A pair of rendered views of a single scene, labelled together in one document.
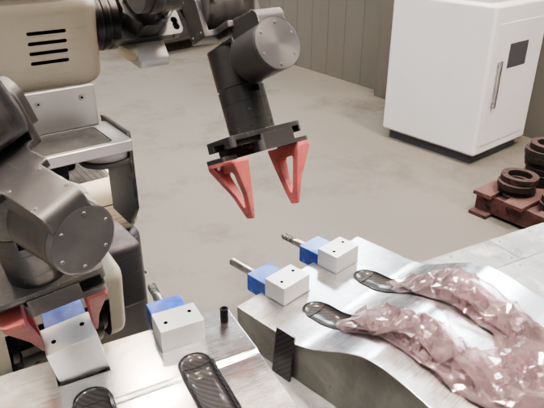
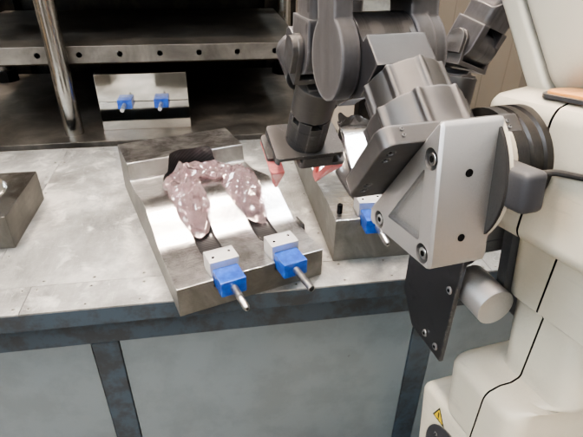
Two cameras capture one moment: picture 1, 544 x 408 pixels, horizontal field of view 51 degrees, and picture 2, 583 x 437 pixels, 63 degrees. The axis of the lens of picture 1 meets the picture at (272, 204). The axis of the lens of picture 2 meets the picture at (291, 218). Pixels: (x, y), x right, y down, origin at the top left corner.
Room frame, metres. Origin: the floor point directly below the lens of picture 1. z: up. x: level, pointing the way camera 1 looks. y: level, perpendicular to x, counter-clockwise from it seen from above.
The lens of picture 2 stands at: (1.29, 0.21, 1.33)
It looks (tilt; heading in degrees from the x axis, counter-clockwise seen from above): 31 degrees down; 198
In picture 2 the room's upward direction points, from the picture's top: 1 degrees clockwise
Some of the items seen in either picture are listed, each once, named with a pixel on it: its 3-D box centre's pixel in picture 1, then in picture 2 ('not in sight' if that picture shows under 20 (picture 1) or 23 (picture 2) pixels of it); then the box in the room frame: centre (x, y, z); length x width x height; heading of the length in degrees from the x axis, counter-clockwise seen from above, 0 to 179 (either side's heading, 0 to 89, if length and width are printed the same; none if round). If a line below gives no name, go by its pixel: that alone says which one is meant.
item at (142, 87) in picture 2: not in sight; (151, 80); (-0.17, -0.80, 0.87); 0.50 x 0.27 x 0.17; 28
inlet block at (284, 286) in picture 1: (262, 278); (292, 265); (0.68, 0.01, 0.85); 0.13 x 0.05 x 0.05; 45
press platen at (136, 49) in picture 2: not in sight; (134, 31); (-0.26, -0.91, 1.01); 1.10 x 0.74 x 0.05; 118
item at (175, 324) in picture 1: (166, 312); (376, 224); (0.56, 0.13, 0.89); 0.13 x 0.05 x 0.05; 27
